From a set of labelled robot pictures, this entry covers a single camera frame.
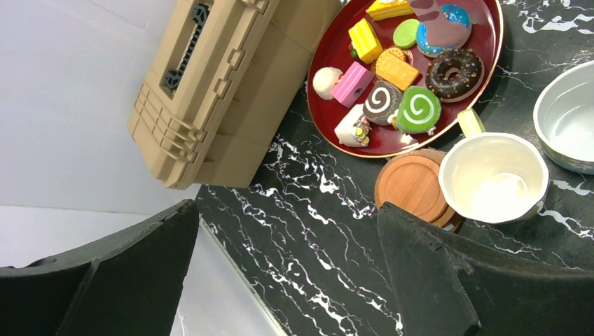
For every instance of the white round toy mochi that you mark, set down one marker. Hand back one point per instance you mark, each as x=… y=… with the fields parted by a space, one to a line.
x=325 y=80

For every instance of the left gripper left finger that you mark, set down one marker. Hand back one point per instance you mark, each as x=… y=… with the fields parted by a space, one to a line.
x=127 y=283

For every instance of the white toy cake slice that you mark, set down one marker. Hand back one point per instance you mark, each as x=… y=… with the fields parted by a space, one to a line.
x=353 y=129

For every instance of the brown swirl roll cake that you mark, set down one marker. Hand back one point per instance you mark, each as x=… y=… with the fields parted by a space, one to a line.
x=382 y=103

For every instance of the wooden coaster stack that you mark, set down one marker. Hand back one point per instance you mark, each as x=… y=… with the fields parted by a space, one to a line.
x=410 y=181

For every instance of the pink toy cake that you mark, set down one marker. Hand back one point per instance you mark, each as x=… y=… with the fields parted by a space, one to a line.
x=352 y=84

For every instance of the green toy macaron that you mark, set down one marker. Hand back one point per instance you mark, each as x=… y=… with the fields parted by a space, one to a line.
x=404 y=35

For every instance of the yellow triangle cake slice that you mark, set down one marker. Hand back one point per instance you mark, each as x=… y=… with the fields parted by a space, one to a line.
x=385 y=9

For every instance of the tan plastic toolbox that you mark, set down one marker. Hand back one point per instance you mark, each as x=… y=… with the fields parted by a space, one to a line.
x=222 y=80

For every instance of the blue toy donut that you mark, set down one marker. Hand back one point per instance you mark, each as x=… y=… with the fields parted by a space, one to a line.
x=452 y=13

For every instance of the red round tray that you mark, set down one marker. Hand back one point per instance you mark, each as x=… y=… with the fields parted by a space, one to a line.
x=485 y=40

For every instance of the white grey mug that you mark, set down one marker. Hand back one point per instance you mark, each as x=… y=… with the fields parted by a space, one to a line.
x=563 y=119

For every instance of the green swirl roll cake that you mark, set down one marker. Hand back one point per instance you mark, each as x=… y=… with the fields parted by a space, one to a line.
x=419 y=111

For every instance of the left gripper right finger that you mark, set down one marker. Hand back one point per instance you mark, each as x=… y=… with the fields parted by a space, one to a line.
x=446 y=284

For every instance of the pink handled metal tongs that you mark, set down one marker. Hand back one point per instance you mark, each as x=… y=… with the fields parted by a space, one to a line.
x=439 y=30

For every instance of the yellow toy cake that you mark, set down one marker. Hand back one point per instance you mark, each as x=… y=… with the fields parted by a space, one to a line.
x=365 y=42

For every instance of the yellow green mug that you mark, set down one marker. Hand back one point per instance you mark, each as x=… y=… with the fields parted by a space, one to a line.
x=492 y=177

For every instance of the chocolate toy donut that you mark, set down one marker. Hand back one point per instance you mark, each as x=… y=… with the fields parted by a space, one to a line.
x=454 y=74

